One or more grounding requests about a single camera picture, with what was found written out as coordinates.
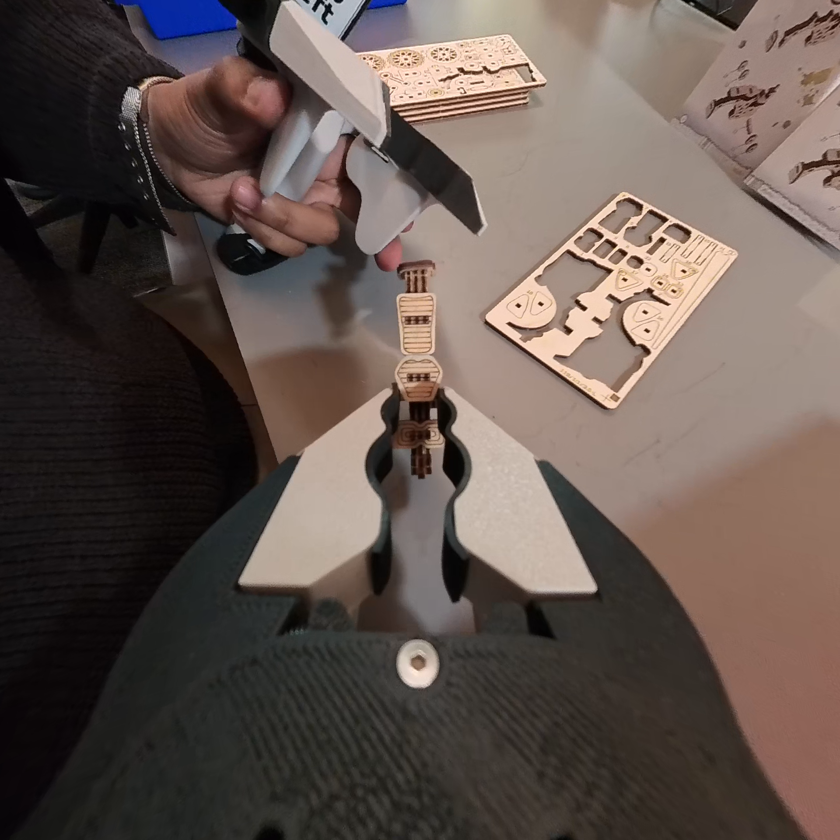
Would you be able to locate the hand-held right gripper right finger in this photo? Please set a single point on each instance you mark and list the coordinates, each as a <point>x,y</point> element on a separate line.
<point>518,525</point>

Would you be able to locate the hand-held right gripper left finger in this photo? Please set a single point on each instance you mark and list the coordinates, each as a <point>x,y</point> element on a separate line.
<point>308,525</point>

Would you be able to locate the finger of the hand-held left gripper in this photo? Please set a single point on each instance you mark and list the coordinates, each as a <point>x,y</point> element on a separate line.
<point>328,72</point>
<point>433,177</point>

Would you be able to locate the wooden puzzle model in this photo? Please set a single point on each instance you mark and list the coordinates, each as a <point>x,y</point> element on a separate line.
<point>415,321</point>

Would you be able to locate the cut-out wooden puzzle sheet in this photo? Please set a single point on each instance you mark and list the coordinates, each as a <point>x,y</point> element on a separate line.
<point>528,321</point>

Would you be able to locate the person's left hand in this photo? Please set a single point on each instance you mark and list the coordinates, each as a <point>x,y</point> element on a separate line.
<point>203,131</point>

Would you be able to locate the blue plastic bin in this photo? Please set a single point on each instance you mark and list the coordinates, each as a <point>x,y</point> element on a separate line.
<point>184,13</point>

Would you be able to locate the stack of wooden puzzle sheets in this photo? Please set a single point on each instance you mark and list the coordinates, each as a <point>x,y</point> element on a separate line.
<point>459,79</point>

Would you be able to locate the person's black knit sweater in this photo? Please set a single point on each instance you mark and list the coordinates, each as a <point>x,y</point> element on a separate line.
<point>98,525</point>

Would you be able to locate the black flat keyboard device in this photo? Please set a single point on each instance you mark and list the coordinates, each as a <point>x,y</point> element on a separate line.
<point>715,12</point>

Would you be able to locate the white instruction booklet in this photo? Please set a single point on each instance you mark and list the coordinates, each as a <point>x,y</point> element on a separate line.
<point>754,65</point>

